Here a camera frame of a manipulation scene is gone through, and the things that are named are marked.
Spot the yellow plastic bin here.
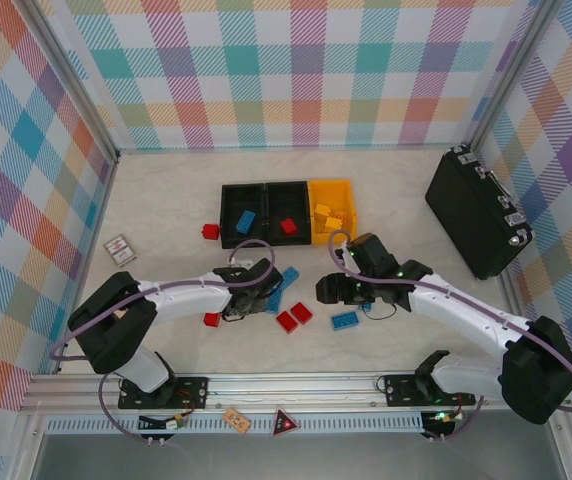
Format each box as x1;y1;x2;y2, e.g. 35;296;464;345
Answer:
307;177;361;247

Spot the black hard carrying case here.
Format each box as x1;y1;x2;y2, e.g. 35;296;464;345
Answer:
424;144;535;281

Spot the small orange tag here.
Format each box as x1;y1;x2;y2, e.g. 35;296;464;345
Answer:
222;406;252;434

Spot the red triangle warning sign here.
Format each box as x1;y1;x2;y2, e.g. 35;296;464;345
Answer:
272;407;300;439

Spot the playing card deck box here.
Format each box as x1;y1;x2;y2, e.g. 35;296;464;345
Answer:
103;233;140;271

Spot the left base power connector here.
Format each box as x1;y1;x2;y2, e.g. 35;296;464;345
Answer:
138;413;188;432

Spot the base power connector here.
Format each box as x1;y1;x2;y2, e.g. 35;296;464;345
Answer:
138;413;188;432
419;409;463;441

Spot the right base power connector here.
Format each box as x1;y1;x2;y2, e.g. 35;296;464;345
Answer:
419;409;463;441

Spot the thin black wire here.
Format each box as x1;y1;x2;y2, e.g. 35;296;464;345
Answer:
364;298;398;322

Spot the aluminium front rail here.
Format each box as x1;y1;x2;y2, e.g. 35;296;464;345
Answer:
19;368;572;412

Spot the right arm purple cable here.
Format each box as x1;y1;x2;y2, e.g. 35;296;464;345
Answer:
328;228;572;444

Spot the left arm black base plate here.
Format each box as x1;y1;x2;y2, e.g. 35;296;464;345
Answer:
117;375;211;412

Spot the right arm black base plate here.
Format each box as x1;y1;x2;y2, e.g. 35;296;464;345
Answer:
382;372;478;408

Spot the aluminium side rail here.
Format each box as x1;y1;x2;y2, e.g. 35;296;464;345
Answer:
495;272;532;324

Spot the slotted cable tray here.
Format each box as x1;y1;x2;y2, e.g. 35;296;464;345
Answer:
45;410;430;436

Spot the aluminium frame post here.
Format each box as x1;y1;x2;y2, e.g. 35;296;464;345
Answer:
24;0;121;166
464;0;561;154

